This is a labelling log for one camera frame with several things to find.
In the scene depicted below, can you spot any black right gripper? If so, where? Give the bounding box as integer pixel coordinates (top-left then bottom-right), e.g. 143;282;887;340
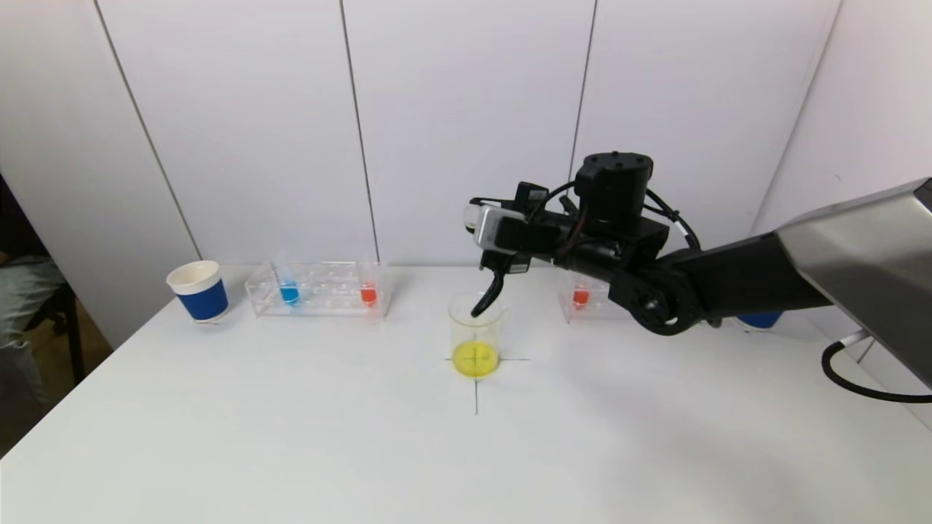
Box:
470;181;580;318

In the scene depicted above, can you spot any clear glass beaker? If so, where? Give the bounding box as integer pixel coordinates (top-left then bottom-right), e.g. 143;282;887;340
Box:
447;292;508;379

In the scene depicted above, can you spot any clear acrylic test tube rack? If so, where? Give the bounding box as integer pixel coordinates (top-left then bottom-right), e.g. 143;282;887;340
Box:
245;261;392;319
558;266;636;323

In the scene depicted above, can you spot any test tube with blue pigment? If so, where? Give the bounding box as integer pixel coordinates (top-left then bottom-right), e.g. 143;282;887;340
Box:
273;251;301;307

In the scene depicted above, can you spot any blue and white paper cup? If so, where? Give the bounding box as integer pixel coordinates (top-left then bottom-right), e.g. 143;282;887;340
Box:
735;309;786;330
167;261;231;324

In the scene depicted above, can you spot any person in grey trousers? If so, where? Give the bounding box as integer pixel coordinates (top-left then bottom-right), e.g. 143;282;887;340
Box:
0;251;70;408

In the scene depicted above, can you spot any black looped camera cable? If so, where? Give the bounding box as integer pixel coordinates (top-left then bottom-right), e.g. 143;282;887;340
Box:
470;271;507;319

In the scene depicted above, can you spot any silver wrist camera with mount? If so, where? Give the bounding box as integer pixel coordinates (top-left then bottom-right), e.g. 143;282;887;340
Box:
473;182;550;254

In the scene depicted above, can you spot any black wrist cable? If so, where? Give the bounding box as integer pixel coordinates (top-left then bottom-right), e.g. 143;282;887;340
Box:
644;188;701;252

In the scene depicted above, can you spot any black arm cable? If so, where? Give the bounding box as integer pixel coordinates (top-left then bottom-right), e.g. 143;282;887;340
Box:
821;331;932;403

